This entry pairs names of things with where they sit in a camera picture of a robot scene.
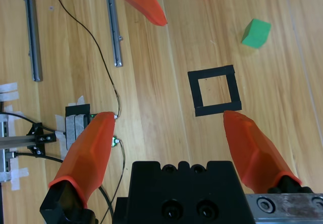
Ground green cube block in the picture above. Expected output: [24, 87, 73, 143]
[241, 18, 272, 49]

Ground white masking tape strips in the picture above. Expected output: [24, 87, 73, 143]
[55, 95, 89, 156]

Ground small board with green lights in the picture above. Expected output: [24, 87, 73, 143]
[88, 113, 121, 149]

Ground black tape patch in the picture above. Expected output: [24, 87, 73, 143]
[65, 103, 91, 118]

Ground aluminium extrusion bar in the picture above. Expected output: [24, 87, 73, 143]
[0, 135, 42, 149]

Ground white masking tape cross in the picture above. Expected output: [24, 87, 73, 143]
[0, 167, 29, 191]

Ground aluminium upright profile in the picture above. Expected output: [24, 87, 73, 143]
[0, 120, 11, 182]

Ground black tape square outline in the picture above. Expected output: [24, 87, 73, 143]
[187, 64, 243, 118]

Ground white masking tape strip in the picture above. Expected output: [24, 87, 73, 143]
[0, 82, 19, 93]
[0, 91, 20, 103]

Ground thin black wire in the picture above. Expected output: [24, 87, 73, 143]
[46, 0, 122, 119]
[99, 139, 127, 224]

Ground grey metal rail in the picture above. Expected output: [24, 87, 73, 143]
[23, 0, 43, 83]
[104, 0, 124, 68]

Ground black corner bracket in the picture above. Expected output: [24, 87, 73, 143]
[26, 122, 57, 157]

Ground black cable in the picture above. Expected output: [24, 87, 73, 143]
[0, 111, 56, 135]
[10, 152, 116, 224]

